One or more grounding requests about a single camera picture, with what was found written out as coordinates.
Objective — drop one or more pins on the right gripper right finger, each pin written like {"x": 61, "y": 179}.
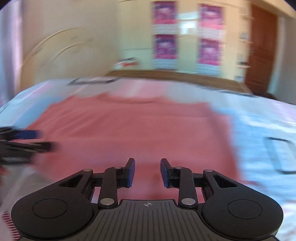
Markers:
{"x": 182, "y": 179}

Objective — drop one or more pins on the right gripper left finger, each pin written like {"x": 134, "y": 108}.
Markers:
{"x": 113, "y": 179}

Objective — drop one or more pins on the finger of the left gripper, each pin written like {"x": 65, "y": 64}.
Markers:
{"x": 11, "y": 133}
{"x": 27, "y": 147}

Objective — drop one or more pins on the pink sweater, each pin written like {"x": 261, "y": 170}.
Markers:
{"x": 104, "y": 131}

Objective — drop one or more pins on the patterned bed sheet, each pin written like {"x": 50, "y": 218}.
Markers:
{"x": 262, "y": 133}

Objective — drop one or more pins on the cream round headboard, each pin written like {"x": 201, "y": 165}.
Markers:
{"x": 69, "y": 53}

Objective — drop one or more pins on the stack of books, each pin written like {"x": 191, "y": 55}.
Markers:
{"x": 127, "y": 64}

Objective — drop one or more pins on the lower left pink calendar poster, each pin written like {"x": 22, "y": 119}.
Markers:
{"x": 165, "y": 52}

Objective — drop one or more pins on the pink calendar poster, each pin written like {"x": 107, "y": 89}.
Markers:
{"x": 164, "y": 18}
{"x": 209, "y": 57}
{"x": 165, "y": 52}
{"x": 211, "y": 22}

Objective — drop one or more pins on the pink blue curtain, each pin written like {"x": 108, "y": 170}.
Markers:
{"x": 11, "y": 49}

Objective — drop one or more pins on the lower right pink calendar poster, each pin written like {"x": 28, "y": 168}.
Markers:
{"x": 209, "y": 57}

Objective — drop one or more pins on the cream wardrobe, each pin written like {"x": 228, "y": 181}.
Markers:
{"x": 136, "y": 37}

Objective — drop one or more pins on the brown wooden door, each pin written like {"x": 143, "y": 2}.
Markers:
{"x": 264, "y": 33}

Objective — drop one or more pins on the upper right pink calendar poster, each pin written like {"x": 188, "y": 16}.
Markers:
{"x": 211, "y": 22}

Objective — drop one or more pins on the upper left pink calendar poster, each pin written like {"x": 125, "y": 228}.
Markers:
{"x": 164, "y": 18}

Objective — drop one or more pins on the wooden bed frame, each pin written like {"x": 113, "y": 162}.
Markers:
{"x": 203, "y": 80}

